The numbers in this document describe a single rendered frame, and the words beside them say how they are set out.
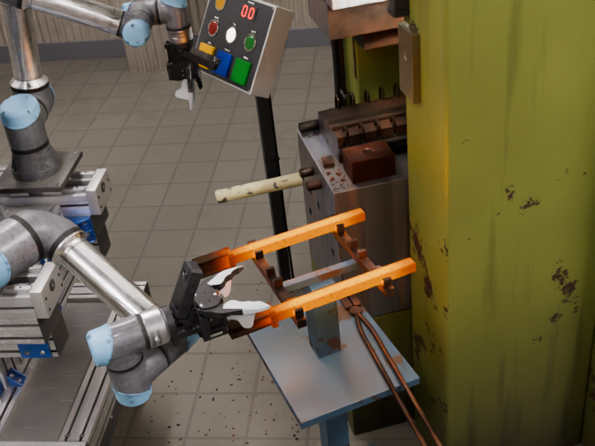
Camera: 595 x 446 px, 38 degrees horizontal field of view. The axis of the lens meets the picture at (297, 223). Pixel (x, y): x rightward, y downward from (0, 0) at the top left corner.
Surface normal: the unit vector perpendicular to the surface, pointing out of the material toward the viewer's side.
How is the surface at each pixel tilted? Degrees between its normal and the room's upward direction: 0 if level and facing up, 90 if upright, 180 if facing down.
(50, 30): 90
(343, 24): 90
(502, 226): 90
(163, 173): 0
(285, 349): 0
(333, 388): 0
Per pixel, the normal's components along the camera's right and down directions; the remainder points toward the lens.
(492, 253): 0.26, 0.52
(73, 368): -0.10, -0.82
